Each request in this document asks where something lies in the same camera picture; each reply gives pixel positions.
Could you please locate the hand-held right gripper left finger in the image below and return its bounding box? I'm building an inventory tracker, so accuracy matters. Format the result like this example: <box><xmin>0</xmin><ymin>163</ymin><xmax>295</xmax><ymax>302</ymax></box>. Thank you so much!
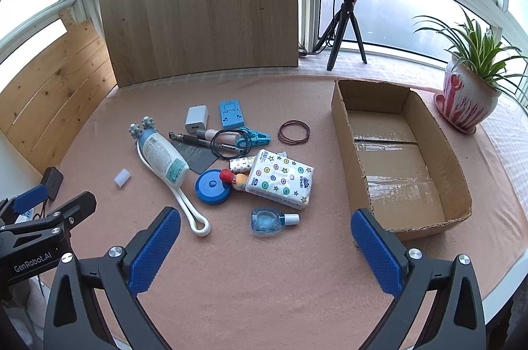
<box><xmin>43</xmin><ymin>207</ymin><xmax>181</xmax><ymax>350</ymax></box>

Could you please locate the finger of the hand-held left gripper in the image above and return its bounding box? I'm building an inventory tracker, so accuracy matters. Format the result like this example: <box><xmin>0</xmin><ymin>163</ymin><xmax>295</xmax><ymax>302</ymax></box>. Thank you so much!
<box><xmin>0</xmin><ymin>185</ymin><xmax>48</xmax><ymax>225</ymax></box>
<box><xmin>39</xmin><ymin>191</ymin><xmax>98</xmax><ymax>230</ymax></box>

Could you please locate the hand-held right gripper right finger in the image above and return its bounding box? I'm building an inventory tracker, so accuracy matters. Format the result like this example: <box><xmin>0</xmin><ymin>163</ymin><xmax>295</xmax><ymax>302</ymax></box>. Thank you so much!
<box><xmin>350</xmin><ymin>208</ymin><xmax>488</xmax><ymax>350</ymax></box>

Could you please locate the blue round tin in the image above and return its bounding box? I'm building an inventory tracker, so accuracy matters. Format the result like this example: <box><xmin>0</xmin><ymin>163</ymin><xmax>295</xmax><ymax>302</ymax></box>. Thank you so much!
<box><xmin>195</xmin><ymin>169</ymin><xmax>232</xmax><ymax>206</ymax></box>

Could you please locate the cardboard box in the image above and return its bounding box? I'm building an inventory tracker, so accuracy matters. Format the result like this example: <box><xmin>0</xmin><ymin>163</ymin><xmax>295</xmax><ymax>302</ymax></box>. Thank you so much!
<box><xmin>331</xmin><ymin>79</ymin><xmax>473</xmax><ymax>241</ymax></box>

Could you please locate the white lotion bottle blue cap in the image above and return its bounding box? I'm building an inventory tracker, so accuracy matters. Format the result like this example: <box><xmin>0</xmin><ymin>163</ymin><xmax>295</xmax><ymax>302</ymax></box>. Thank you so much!
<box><xmin>136</xmin><ymin>131</ymin><xmax>190</xmax><ymax>186</ymax></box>

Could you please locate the white massager with grey balls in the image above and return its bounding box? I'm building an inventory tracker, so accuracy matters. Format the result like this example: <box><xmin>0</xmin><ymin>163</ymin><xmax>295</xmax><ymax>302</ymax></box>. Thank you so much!
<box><xmin>128</xmin><ymin>117</ymin><xmax>211</xmax><ymax>237</ymax></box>

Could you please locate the dark grey printed card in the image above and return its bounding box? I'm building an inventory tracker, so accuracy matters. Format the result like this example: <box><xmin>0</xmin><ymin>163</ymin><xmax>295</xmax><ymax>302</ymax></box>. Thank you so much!
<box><xmin>173</xmin><ymin>138</ymin><xmax>219</xmax><ymax>174</ymax></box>

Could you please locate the small red yellow figurine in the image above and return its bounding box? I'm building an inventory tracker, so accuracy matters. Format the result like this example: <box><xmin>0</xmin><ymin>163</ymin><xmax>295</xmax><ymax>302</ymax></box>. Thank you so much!
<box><xmin>220</xmin><ymin>169</ymin><xmax>249</xmax><ymax>192</ymax></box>

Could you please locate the small clear blue bottle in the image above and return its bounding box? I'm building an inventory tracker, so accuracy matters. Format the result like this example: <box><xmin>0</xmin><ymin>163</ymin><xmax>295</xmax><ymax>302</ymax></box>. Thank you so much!
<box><xmin>251</xmin><ymin>207</ymin><xmax>300</xmax><ymax>237</ymax></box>

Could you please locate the clear pen with black cap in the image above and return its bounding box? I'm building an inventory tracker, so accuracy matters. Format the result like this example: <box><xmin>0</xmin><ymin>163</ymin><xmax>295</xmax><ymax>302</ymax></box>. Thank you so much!
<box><xmin>168</xmin><ymin>131</ymin><xmax>244</xmax><ymax>153</ymax></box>

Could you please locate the dark blue cord loop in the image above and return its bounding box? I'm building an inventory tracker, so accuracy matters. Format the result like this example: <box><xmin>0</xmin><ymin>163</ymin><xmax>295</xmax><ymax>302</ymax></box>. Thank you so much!
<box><xmin>210</xmin><ymin>128</ymin><xmax>250</xmax><ymax>160</ymax></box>

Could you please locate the star printed tissue packet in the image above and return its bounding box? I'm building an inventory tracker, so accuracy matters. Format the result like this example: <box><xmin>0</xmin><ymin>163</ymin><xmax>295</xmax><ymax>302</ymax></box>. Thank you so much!
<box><xmin>244</xmin><ymin>149</ymin><xmax>315</xmax><ymax>209</ymax></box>

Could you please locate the pink cosmetic tube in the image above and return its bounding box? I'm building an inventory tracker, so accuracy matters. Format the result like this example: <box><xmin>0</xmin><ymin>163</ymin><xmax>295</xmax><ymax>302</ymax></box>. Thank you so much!
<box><xmin>197</xmin><ymin>128</ymin><xmax>244</xmax><ymax>143</ymax></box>

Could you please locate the teal plastic clip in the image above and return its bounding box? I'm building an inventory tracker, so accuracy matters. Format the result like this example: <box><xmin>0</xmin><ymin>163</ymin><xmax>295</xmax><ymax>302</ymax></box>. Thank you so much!
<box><xmin>237</xmin><ymin>125</ymin><xmax>273</xmax><ymax>146</ymax></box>

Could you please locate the small black box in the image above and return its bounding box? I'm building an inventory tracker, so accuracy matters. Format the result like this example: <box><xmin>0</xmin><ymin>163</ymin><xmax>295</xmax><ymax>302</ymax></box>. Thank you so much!
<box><xmin>40</xmin><ymin>167</ymin><xmax>64</xmax><ymax>202</ymax></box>

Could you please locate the pine plank panel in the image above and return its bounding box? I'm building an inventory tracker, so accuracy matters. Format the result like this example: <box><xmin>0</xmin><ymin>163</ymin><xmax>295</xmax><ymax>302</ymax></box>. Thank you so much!
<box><xmin>0</xmin><ymin>18</ymin><xmax>118</xmax><ymax>175</ymax></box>

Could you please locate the pink tablecloth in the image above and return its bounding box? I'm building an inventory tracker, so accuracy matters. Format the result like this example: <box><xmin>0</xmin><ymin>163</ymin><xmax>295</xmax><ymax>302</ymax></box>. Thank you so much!
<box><xmin>41</xmin><ymin>74</ymin><xmax>528</xmax><ymax>338</ymax></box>

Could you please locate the white usb charger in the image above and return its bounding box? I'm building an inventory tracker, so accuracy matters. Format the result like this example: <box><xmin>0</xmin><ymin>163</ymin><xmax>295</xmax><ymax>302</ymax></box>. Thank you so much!
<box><xmin>185</xmin><ymin>105</ymin><xmax>207</xmax><ymax>134</ymax></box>

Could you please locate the blue phone stand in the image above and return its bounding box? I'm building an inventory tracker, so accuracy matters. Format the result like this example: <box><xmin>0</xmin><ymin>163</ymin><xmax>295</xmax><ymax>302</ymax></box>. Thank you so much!
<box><xmin>218</xmin><ymin>99</ymin><xmax>244</xmax><ymax>129</ymax></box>

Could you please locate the pink plant saucer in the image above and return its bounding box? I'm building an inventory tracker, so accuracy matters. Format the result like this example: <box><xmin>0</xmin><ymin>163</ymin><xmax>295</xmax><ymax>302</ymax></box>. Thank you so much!
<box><xmin>433</xmin><ymin>92</ymin><xmax>479</xmax><ymax>135</ymax></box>

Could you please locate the white checked cloth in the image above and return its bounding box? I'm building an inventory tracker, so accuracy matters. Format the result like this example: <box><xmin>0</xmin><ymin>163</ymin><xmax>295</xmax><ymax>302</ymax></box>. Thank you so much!
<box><xmin>482</xmin><ymin>94</ymin><xmax>528</xmax><ymax>219</ymax></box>

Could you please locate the potted spider plant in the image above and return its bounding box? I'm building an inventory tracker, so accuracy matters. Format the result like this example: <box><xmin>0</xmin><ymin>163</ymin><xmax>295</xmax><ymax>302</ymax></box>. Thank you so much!
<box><xmin>412</xmin><ymin>6</ymin><xmax>528</xmax><ymax>128</ymax></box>

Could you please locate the light wooden board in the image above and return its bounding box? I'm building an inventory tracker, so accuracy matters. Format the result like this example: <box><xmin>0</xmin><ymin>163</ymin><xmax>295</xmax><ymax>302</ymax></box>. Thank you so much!
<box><xmin>97</xmin><ymin>0</ymin><xmax>300</xmax><ymax>88</ymax></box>

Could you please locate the black tripod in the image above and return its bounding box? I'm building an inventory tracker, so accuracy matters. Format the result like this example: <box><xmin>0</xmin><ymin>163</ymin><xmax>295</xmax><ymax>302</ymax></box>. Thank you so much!
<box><xmin>315</xmin><ymin>0</ymin><xmax>368</xmax><ymax>71</ymax></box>

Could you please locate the black cable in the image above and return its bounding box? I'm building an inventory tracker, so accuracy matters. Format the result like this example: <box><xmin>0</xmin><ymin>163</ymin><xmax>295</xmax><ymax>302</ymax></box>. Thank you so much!
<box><xmin>298</xmin><ymin>0</ymin><xmax>337</xmax><ymax>57</ymax></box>

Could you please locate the white ring light on tripod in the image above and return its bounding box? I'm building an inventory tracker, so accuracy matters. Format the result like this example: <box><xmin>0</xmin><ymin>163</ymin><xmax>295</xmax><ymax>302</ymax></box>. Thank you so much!
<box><xmin>0</xmin><ymin>0</ymin><xmax>528</xmax><ymax>95</ymax></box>

